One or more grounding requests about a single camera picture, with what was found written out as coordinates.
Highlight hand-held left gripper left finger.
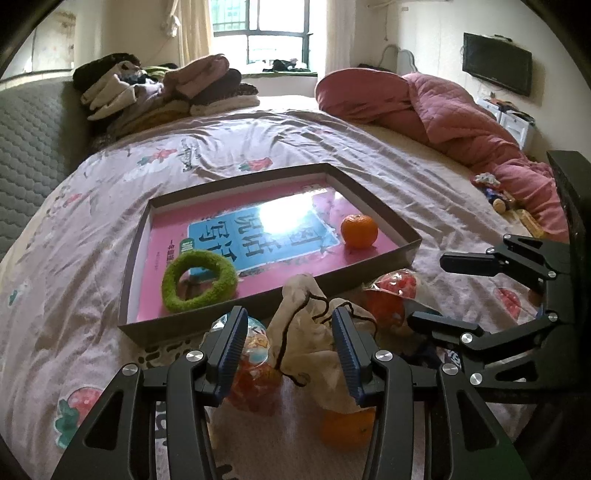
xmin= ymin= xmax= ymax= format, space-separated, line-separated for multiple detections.
xmin=51 ymin=305 xmax=250 ymax=480

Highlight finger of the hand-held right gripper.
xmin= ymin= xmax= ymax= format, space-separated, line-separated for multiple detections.
xmin=409 ymin=310 xmax=561 ymax=388
xmin=440 ymin=235 xmax=573 ymax=289

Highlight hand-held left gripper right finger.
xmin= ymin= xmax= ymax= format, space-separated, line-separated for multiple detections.
xmin=332 ymin=307 xmax=532 ymax=480

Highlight white drawstring cloth pouch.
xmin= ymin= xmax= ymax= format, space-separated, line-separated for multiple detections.
xmin=265 ymin=273 xmax=379 ymax=414

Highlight red and white snack packet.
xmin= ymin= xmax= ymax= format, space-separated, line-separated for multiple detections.
xmin=361 ymin=270 xmax=421 ymax=335

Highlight shallow grey cardboard box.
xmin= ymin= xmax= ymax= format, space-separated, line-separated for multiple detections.
xmin=117 ymin=162 xmax=423 ymax=347

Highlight orange mandarin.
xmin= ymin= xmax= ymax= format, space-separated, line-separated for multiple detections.
xmin=320 ymin=406 xmax=377 ymax=449
xmin=340 ymin=213 xmax=379 ymax=250

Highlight clear wrapped snack packet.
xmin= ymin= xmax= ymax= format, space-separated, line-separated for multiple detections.
xmin=210 ymin=311 xmax=283 ymax=411

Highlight small colourful toy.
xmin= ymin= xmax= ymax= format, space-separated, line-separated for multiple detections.
xmin=485 ymin=187 xmax=517 ymax=214

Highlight yellow snack packet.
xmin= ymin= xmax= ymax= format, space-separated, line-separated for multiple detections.
xmin=515 ymin=210 xmax=543 ymax=238

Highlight pink book with blue label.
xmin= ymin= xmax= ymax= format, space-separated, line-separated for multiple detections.
xmin=127 ymin=178 xmax=402 ymax=324

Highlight white storage drawers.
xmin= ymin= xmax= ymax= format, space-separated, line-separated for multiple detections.
xmin=478 ymin=95 xmax=536 ymax=151

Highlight pink quilted blanket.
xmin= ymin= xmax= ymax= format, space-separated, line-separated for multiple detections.
xmin=315 ymin=69 xmax=571 ymax=243

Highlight floral printed bed sheet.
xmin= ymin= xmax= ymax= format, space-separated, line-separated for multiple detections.
xmin=0 ymin=95 xmax=573 ymax=480

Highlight cream folded garment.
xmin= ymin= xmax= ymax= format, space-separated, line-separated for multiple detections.
xmin=189 ymin=95 xmax=262 ymax=117

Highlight dark folded garment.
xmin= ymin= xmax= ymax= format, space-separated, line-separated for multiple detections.
xmin=191 ymin=69 xmax=259 ymax=107

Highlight cream curtain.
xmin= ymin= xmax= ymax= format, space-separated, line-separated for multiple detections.
xmin=325 ymin=0 xmax=358 ymax=70
xmin=178 ymin=0 xmax=215 ymax=68

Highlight brown folded garment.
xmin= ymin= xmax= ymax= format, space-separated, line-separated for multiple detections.
xmin=164 ymin=54 xmax=232 ymax=100

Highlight grey quilted headboard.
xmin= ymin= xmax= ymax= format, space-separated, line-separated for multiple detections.
xmin=0 ymin=76 xmax=93 ymax=264

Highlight black garment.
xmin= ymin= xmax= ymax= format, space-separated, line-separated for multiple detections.
xmin=73 ymin=53 xmax=144 ymax=93

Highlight green fuzzy ring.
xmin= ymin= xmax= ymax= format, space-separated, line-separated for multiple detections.
xmin=161 ymin=251 xmax=240 ymax=312

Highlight black wall television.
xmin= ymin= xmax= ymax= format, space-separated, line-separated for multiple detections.
xmin=462 ymin=32 xmax=533 ymax=97

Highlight window with dark frame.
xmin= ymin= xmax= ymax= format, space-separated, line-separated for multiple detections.
xmin=210 ymin=0 xmax=315 ymax=68

